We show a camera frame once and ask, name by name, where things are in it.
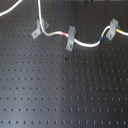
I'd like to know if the white cable with coloured marks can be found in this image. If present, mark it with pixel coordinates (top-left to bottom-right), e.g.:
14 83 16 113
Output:
37 0 128 48

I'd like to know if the grey middle cable clip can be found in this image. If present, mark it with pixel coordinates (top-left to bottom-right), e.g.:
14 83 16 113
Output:
66 26 76 52

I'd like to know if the grey cable clip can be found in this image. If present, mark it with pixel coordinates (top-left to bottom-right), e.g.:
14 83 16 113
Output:
106 19 119 40
66 26 76 52
31 18 49 39

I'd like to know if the grey left cable clip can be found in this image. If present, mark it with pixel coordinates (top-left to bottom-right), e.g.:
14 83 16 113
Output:
31 18 49 39

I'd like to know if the grey right cable clip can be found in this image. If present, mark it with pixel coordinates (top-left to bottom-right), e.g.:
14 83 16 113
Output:
106 19 119 40

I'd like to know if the white cable top left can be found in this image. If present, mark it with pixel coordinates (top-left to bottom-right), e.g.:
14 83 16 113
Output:
0 0 24 17

